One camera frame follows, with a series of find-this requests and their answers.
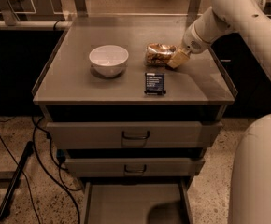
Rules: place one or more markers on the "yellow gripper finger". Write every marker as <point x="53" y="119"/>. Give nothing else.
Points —
<point x="180" y="57"/>

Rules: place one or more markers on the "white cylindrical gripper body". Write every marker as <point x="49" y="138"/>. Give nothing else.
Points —
<point x="193" y="42"/>

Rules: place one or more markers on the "shiny orange can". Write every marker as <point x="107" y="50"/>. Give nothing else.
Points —
<point x="159" y="54"/>

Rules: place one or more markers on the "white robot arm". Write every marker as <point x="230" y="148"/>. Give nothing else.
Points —
<point x="250" y="188"/>

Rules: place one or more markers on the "grey drawer cabinet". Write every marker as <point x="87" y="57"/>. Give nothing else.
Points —
<point x="70" y="90"/>

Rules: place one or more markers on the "grey top drawer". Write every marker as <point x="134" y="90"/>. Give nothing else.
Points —
<point x="115" y="135"/>

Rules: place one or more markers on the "grey drawer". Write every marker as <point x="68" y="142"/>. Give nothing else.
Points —
<point x="147" y="167"/>
<point x="165" y="203"/>
<point x="115" y="135"/>

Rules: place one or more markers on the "grey middle drawer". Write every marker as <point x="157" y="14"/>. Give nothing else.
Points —
<point x="147" y="167"/>

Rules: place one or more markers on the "grey bottom drawer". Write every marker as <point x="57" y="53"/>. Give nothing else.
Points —
<point x="165" y="203"/>

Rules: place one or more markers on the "dark blue card box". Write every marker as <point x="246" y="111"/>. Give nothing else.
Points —
<point x="154" y="83"/>

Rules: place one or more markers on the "white ceramic bowl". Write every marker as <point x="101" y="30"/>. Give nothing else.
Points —
<point x="109" y="60"/>

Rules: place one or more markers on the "black bar on floor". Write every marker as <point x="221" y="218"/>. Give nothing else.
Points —
<point x="5" y="205"/>

